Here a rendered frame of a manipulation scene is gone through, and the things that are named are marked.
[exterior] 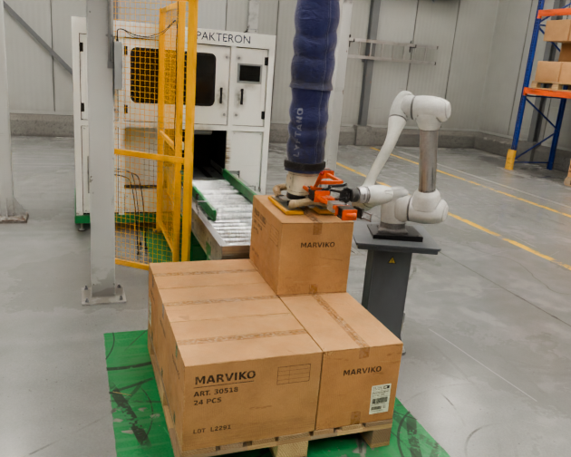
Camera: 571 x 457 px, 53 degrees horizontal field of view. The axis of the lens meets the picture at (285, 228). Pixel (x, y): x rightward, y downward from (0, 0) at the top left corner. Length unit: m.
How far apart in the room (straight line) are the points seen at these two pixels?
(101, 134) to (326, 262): 1.80
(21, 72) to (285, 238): 9.66
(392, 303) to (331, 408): 1.16
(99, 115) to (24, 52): 8.17
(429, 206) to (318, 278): 0.82
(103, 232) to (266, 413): 2.06
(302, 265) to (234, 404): 0.87
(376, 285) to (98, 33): 2.35
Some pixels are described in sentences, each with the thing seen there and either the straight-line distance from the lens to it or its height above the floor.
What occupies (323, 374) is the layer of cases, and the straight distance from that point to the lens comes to 2.59.
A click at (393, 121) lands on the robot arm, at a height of 1.46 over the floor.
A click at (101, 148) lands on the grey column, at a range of 4.04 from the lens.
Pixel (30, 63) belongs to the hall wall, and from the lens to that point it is 12.11.
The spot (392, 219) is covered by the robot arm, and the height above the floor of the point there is 0.86.
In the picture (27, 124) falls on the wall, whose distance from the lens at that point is 12.06.
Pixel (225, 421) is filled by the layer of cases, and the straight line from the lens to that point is 2.55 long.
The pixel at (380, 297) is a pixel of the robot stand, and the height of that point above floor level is 0.36.
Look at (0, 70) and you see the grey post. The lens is 6.13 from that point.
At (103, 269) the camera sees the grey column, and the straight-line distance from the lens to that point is 4.26.
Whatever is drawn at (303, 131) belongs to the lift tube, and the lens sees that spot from 3.08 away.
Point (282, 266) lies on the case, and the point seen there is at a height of 0.71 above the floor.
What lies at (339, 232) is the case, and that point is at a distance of 3.03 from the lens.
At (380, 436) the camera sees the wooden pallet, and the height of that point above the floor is 0.06.
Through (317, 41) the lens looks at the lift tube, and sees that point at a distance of 3.05.
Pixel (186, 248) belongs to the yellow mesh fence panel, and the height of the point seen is 0.34.
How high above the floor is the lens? 1.73
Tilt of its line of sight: 16 degrees down
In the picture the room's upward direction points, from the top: 5 degrees clockwise
